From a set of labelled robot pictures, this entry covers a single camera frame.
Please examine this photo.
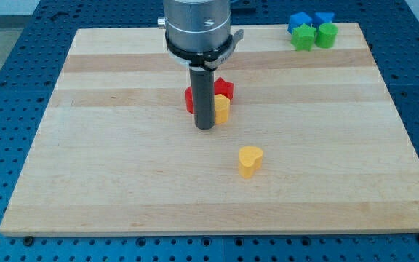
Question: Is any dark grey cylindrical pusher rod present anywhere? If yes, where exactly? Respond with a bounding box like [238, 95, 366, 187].
[189, 69, 215, 130]

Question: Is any yellow heart block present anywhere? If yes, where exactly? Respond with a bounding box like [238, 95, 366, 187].
[239, 146, 264, 179]

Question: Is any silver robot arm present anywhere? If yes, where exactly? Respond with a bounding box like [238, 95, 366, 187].
[163, 0, 244, 130]

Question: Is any red star block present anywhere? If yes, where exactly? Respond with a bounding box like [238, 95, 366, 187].
[214, 77, 234, 100]

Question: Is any red cylinder block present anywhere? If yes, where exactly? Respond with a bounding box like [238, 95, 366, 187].
[184, 86, 194, 114]

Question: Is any yellow pentagon block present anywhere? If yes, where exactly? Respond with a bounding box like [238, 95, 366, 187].
[215, 94, 231, 124]

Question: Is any green star block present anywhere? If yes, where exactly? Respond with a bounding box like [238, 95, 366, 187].
[291, 24, 316, 51]

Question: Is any blue cube block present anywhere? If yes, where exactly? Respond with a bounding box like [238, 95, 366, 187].
[287, 12, 313, 35]

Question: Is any wooden board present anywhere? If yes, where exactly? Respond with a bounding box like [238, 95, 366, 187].
[0, 23, 419, 237]

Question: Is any green cylinder block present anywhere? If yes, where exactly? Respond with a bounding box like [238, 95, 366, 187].
[316, 23, 338, 49]

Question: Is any blue pentagon block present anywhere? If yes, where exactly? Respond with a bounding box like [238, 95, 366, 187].
[312, 12, 335, 28]

